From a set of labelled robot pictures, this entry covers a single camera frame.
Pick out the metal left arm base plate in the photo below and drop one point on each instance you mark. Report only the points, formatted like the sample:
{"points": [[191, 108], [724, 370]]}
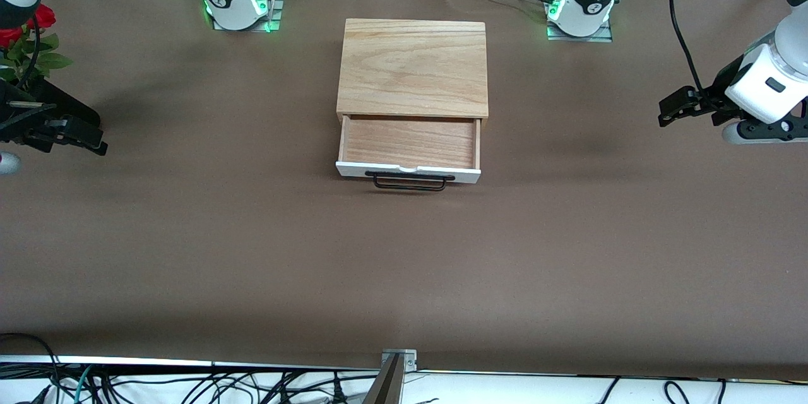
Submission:
{"points": [[605, 36]]}

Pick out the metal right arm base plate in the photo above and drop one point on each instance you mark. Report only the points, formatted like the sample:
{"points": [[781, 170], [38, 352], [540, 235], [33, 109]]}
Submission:
{"points": [[276, 12]]}

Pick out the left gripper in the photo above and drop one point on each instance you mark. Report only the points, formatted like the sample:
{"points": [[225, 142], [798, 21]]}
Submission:
{"points": [[721, 92]]}

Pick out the brown table cover sheet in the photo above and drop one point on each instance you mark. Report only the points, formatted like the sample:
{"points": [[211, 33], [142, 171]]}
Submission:
{"points": [[404, 265]]}

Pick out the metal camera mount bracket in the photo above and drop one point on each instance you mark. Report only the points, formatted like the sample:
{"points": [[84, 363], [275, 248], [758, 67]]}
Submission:
{"points": [[394, 385]]}

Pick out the red rose with green leaves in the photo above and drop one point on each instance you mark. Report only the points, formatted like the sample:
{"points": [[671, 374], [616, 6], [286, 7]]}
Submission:
{"points": [[9, 36], [43, 16]]}

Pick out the light wooden drawer cabinet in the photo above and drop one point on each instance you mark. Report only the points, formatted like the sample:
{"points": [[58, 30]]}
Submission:
{"points": [[413, 66]]}

